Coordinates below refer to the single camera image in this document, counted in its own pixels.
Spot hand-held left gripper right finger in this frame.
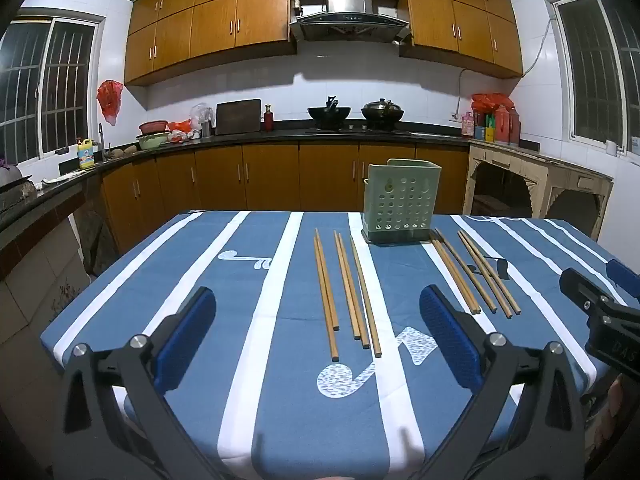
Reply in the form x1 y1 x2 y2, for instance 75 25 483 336
419 284 586 480

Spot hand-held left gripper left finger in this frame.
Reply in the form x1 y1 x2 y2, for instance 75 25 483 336
52 286 218 480

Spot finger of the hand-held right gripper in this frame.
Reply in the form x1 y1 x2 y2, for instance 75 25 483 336
606 259 640 306
559 267 640 376

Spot wooden chopstick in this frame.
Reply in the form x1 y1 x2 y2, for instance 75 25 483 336
350 236 382 359
434 228 498 312
457 230 513 319
313 228 338 362
317 238 340 332
333 231 361 340
461 231 522 315
430 239 480 315
338 232 370 350
437 240 483 312

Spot green perforated utensil holder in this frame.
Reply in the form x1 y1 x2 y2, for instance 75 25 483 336
361 158 442 246

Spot person's right forearm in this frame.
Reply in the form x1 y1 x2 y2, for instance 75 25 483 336
582 375 640 480

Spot blue white striped tablecloth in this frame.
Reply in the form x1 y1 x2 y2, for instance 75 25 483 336
40 210 621 480

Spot wooden base cabinets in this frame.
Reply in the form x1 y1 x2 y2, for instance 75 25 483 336
100 142 471 257

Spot red containers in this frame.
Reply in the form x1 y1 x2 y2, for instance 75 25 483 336
495 105 522 145

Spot green basin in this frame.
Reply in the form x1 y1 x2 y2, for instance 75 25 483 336
136 131 172 150

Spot barred window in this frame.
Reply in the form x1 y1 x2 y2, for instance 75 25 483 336
549 0 640 155
0 17 102 165

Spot large red plastic bag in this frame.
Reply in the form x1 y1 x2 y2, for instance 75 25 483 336
471 93 516 114

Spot black kitchen countertop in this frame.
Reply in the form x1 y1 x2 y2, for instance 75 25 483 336
0 127 541 241

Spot clear plastic bag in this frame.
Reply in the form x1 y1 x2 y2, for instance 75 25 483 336
190 102 216 128

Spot dark cutting board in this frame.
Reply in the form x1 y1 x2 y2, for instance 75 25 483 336
215 99 262 136

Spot gas stove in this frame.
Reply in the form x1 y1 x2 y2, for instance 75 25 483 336
304 125 412 136

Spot dark pot with lid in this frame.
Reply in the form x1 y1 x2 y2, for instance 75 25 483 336
361 99 405 130

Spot hanging red plastic bag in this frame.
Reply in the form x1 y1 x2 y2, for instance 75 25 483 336
96 80 124 126

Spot black wok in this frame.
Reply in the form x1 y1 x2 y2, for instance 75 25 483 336
307 96 353 129

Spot steel range hood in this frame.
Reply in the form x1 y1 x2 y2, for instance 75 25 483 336
289 0 411 43

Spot white wall cable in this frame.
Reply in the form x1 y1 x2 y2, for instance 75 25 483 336
452 19 557 122

